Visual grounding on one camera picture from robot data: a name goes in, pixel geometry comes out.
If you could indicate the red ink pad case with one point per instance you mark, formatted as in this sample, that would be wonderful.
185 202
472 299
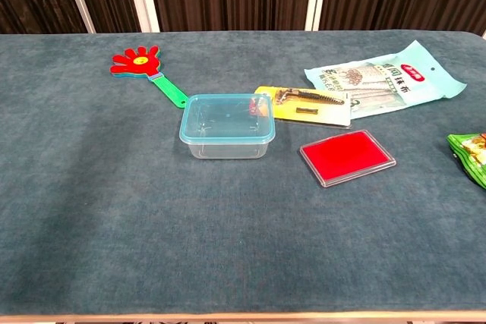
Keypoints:
345 155

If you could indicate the clear plastic tray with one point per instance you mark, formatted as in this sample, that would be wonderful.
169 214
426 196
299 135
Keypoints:
228 151

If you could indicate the teal table cloth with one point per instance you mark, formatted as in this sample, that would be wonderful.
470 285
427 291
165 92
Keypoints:
152 225

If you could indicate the green snack bag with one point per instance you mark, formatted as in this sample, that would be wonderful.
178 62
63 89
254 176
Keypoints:
472 157

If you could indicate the red hand clapper toy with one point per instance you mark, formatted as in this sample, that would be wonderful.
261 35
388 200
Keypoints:
136 61

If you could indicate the blue plastic tray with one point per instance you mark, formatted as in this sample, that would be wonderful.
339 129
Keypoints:
228 115

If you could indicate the light blue wipes bag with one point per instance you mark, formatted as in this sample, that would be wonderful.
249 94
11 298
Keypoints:
395 77

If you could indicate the razor on yellow card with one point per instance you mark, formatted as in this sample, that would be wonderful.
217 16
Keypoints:
311 109

